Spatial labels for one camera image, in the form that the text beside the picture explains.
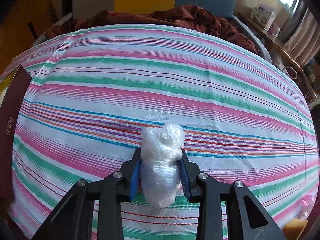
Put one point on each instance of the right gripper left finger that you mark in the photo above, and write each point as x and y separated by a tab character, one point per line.
72	218

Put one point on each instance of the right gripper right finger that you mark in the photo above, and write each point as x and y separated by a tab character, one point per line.
246	217

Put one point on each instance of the white plastic bag bundle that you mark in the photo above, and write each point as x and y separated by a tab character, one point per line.
161	150

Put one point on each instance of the yellow sponge block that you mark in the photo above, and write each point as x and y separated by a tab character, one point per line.
294	228

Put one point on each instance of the striped bed cover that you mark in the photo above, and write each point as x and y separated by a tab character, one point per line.
93	91

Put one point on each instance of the wooden side desk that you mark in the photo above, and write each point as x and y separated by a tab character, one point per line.
280	47

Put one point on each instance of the pink patterned curtain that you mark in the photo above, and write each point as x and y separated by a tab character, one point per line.
300	35

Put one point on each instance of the dark red blanket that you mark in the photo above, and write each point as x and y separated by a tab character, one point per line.
186	16

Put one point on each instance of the white appliance box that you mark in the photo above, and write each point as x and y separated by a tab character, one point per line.
263	15

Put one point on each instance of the wooden wardrobe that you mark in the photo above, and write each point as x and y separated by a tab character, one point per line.
22	24

